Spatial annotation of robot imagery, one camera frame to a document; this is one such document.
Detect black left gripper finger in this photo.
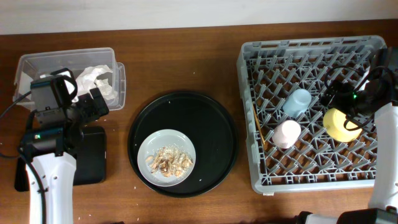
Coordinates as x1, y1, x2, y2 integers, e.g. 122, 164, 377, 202
76, 93, 97, 124
90, 88, 109, 117

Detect white tissue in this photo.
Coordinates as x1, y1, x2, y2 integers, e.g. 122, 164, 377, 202
76, 65, 117, 100

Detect yellow bowl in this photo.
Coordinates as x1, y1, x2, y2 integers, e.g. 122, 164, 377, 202
323, 108, 363, 142

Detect blue cup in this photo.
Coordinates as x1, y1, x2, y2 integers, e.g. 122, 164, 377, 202
282, 89, 312, 118

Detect grey dishwasher rack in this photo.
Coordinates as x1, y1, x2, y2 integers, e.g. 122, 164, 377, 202
237, 35, 386, 195

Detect pink cup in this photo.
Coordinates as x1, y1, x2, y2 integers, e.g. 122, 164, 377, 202
272, 120, 301, 149

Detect grey plate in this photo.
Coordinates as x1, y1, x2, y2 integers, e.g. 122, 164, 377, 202
137, 129, 197, 187

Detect food scraps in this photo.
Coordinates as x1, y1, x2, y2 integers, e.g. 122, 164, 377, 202
146, 146, 193, 179

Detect wooden chopstick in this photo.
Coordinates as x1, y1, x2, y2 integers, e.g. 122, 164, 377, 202
252, 104, 266, 147

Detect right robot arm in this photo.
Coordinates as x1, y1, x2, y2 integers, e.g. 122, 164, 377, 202
295, 47, 397, 223

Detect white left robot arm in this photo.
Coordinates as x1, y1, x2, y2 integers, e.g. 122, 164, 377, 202
17, 88, 109, 223

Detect clear plastic waste bin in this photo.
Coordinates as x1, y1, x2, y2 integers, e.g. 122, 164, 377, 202
12, 47, 126, 111

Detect black rectangular tray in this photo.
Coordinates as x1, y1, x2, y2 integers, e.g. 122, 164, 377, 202
14, 127, 106, 192

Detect round black serving tray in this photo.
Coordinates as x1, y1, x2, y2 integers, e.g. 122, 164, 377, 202
127, 91, 239, 198

